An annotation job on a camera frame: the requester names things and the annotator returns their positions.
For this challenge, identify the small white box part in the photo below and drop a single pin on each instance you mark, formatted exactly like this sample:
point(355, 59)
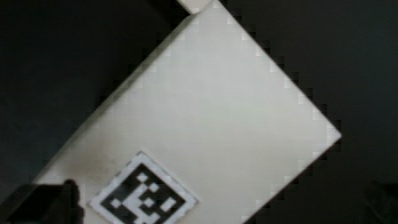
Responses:
point(202, 136)

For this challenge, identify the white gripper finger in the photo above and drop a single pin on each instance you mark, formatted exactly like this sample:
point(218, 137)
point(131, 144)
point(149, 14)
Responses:
point(42, 204)

